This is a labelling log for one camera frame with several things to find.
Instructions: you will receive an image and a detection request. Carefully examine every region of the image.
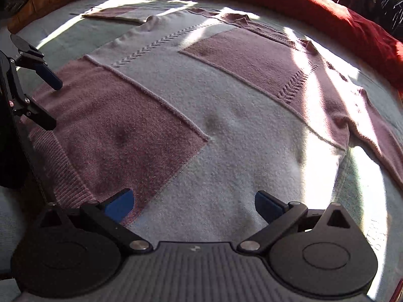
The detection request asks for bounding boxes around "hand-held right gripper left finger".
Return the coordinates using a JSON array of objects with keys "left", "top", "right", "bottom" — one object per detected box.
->
[{"left": 40, "top": 189, "right": 154, "bottom": 254}]

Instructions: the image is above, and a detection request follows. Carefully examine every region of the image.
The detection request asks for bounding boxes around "green plaid bed blanket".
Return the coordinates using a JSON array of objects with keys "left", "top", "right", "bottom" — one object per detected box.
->
[{"left": 0, "top": 0, "right": 403, "bottom": 302}]

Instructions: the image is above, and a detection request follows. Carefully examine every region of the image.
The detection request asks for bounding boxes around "black hanging garment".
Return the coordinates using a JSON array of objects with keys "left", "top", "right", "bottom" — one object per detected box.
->
[{"left": 375, "top": 0, "right": 403, "bottom": 35}]

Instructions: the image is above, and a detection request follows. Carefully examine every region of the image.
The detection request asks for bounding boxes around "pink and white sweater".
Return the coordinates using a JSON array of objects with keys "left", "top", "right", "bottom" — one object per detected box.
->
[{"left": 28, "top": 5, "right": 403, "bottom": 230}]

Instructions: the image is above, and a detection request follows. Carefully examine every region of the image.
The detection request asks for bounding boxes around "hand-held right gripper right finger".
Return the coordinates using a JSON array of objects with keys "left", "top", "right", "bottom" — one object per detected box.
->
[{"left": 236, "top": 190, "right": 351, "bottom": 254}]

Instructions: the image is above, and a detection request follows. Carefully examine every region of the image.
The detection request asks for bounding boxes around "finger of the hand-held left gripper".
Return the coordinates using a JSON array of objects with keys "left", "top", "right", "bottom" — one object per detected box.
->
[
  {"left": 10, "top": 34, "right": 63, "bottom": 91},
  {"left": 10, "top": 95, "right": 57, "bottom": 132}
]

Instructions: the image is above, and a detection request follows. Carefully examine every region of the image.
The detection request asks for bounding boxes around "red duvet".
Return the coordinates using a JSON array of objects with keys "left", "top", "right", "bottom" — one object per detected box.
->
[{"left": 104, "top": 0, "right": 403, "bottom": 92}]

